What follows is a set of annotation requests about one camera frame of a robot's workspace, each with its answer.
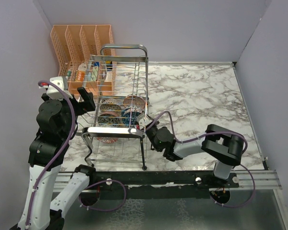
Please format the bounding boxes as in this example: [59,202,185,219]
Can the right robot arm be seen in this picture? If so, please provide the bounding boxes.
[146,124,247,187]

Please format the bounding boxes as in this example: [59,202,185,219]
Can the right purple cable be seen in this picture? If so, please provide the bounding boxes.
[146,110,256,208]

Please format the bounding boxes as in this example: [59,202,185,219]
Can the brown floral patterned bowl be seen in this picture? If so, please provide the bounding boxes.
[100,98,122,116]

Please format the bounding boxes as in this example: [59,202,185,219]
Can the pink floral patterned bowl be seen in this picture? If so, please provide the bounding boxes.
[123,94,145,109]

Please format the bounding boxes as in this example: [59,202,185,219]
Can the black leaf patterned bowl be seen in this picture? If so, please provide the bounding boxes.
[97,113,121,127]

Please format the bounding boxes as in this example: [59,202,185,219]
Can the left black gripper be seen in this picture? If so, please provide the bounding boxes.
[44,86,96,138]

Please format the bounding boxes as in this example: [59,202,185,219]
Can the purple cable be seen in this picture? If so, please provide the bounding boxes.
[25,80,127,228]
[146,110,256,208]

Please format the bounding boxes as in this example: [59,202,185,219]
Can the red geometric patterned bowl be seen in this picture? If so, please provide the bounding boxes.
[96,137,118,144]

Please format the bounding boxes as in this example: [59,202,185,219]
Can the green glue stick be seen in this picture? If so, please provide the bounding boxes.
[65,69,72,80]

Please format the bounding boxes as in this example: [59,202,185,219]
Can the peach plastic file organizer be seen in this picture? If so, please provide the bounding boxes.
[50,25,114,96]

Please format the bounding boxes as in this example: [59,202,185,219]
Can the steel wire dish rack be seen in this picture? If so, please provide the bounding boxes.
[81,44,149,171]

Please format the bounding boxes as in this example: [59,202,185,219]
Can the light blue patterned bowl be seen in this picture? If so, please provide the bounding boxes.
[121,105,136,116]

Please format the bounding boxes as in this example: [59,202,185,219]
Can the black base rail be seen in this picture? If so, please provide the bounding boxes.
[74,164,239,200]

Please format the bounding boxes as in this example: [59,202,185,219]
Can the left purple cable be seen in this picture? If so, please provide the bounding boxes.
[25,80,127,228]

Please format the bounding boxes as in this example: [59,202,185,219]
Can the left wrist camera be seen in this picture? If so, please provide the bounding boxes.
[38,76,72,101]

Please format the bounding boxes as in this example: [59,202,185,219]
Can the green white box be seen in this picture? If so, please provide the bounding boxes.
[89,66,99,81]

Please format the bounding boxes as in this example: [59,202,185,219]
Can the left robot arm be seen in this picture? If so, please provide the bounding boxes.
[12,87,96,230]

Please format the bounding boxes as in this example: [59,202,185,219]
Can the dark blue patterned bowl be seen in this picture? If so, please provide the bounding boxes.
[121,110,141,127]

